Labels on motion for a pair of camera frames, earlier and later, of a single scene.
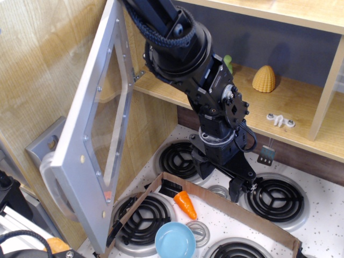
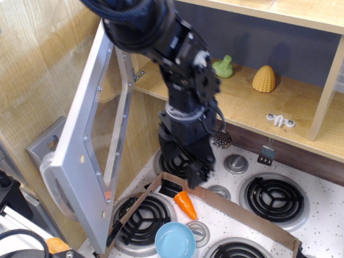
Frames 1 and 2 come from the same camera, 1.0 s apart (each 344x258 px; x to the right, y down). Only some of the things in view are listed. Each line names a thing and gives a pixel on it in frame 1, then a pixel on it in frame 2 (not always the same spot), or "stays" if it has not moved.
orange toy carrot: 184,199 stays
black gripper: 222,142 → 185,131
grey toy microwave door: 83,175 stays
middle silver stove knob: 220,191 stays
